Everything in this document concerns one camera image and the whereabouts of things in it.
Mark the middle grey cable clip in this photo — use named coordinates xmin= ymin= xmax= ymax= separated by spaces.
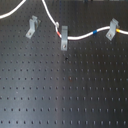
xmin=61 ymin=26 xmax=68 ymax=51

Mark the grey cable clip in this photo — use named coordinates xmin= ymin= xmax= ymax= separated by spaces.
xmin=26 ymin=16 xmax=41 ymax=39
xmin=61 ymin=26 xmax=68 ymax=51
xmin=106 ymin=19 xmax=119 ymax=40

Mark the left grey cable clip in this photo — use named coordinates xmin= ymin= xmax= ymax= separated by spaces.
xmin=26 ymin=16 xmax=41 ymax=39

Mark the right grey cable clip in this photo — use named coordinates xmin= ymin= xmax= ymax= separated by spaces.
xmin=106 ymin=19 xmax=119 ymax=40

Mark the white cable with coloured marks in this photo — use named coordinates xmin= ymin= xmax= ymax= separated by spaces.
xmin=41 ymin=0 xmax=128 ymax=41

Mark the white cable top left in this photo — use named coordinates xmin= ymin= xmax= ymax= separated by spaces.
xmin=0 ymin=0 xmax=27 ymax=20

